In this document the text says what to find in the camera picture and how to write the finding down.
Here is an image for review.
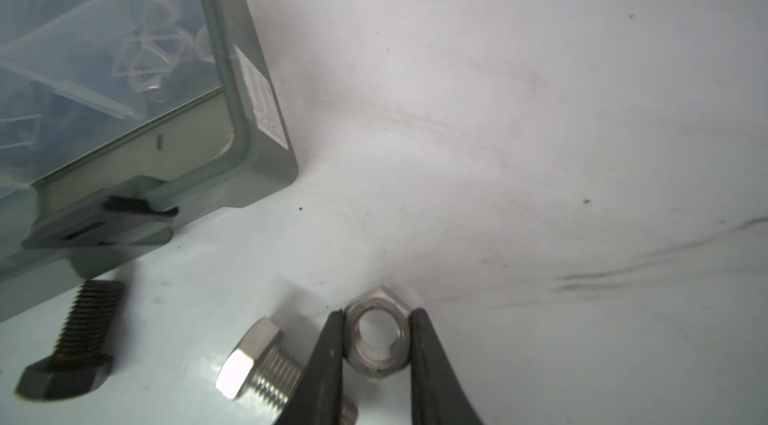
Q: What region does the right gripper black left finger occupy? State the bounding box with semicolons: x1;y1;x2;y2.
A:
275;310;345;424

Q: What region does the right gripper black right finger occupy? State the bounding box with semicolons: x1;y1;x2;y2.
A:
409;308;482;425

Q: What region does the silver threaded bolt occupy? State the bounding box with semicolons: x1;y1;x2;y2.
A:
216;317;359;424

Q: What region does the silver hex nut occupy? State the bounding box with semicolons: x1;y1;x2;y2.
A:
127;60;170;93
148;25;194;62
343;286;411;379

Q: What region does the grey plastic organizer box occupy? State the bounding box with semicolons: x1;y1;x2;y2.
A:
1;0;299;319

